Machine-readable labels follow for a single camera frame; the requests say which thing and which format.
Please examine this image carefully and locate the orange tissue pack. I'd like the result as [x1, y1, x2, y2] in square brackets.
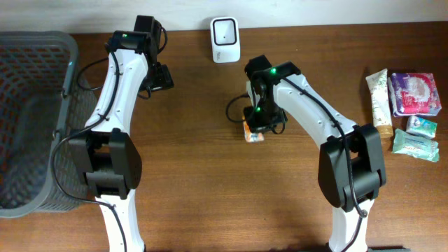
[243, 121, 265, 143]

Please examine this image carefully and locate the white Pantene tube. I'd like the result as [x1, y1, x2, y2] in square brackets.
[365, 69, 393, 139]

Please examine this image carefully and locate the green wipes pack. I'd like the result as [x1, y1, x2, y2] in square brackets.
[392, 129, 440, 162]

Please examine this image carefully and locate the red purple tissue pack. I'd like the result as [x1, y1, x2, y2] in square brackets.
[388, 73, 442, 117]

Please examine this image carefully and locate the teal Kleenex tissue pack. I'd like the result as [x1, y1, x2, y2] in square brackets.
[406, 115, 438, 139]

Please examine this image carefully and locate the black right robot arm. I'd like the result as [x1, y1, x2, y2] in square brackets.
[244, 55, 386, 251]

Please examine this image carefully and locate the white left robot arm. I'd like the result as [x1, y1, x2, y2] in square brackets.
[68, 15, 174, 251]

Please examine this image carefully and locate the white barcode scanner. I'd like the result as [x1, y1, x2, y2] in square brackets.
[210, 17, 241, 64]

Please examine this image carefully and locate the grey plastic basket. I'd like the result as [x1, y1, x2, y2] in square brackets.
[1, 31, 97, 218]

